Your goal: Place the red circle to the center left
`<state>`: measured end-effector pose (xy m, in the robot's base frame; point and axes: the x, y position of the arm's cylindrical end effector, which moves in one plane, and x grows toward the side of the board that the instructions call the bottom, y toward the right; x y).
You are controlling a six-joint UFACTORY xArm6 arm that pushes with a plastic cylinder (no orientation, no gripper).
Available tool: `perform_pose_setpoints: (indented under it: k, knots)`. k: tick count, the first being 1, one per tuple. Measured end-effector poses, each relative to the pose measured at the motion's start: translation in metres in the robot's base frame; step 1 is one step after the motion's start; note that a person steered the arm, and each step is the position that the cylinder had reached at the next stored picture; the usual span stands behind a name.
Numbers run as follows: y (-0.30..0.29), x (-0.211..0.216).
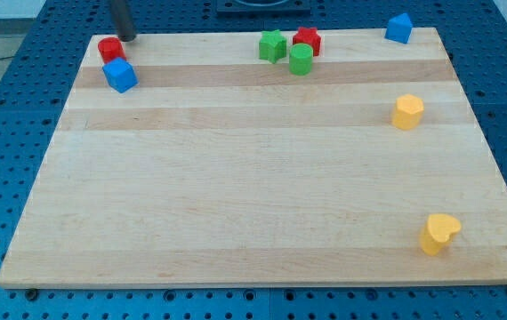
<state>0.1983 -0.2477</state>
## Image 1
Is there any red cylinder block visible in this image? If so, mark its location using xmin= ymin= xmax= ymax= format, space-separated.
xmin=97 ymin=37 xmax=126 ymax=64

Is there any light wooden board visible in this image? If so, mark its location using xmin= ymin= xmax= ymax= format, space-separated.
xmin=0 ymin=28 xmax=507 ymax=289

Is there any green cylinder block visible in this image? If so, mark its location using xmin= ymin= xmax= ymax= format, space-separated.
xmin=289 ymin=43 xmax=313 ymax=76

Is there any green star block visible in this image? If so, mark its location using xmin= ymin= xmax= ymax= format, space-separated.
xmin=258 ymin=29 xmax=287 ymax=64

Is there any red star block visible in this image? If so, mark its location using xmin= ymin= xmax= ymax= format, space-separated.
xmin=293 ymin=27 xmax=321 ymax=56

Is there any blue cube block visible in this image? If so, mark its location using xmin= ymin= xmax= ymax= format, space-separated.
xmin=102 ymin=58 xmax=139 ymax=93

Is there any yellow hexagon block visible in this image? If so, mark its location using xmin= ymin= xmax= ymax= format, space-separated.
xmin=390 ymin=94 xmax=424 ymax=131

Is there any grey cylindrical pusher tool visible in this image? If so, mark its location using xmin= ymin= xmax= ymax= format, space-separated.
xmin=108 ymin=0 xmax=137 ymax=43

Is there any blue pentagon block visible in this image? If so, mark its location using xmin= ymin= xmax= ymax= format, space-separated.
xmin=384 ymin=12 xmax=414 ymax=44

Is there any yellow heart block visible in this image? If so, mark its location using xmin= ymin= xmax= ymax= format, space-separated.
xmin=419 ymin=213 xmax=462 ymax=256

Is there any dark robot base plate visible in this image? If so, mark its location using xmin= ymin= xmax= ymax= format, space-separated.
xmin=214 ymin=0 xmax=311 ymax=14

